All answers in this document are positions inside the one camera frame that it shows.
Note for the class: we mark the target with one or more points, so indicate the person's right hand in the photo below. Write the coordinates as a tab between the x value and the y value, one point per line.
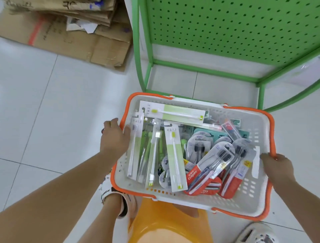
277	169

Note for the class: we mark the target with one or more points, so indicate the person's left hand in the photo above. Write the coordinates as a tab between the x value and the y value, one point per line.
115	140

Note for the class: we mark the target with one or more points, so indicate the white orange shopping basket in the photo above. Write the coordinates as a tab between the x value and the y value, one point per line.
255	190

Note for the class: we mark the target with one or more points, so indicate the bundle of green toothbrush packs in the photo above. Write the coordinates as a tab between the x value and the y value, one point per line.
172	150

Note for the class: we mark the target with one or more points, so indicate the pile of red grey toothbrush packs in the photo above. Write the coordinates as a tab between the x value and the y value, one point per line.
215	160

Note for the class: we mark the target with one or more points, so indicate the green pegboard display rack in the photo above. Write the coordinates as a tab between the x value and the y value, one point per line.
225	25

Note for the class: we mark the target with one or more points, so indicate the person's right forearm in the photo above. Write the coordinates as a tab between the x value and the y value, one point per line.
300	205

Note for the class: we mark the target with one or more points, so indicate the person's left forearm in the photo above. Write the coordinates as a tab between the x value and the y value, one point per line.
55	200

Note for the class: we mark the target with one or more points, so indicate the person's left leg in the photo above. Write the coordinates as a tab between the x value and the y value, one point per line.
102	223

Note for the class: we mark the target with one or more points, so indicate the white clog shoe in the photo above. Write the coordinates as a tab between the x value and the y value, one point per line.
257	234
125	203

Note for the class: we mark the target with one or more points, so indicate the yellow plastic stool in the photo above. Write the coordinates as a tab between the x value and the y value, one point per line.
170	225

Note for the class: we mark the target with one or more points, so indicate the pile of flattened cardboard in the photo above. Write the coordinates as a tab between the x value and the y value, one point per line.
65	35

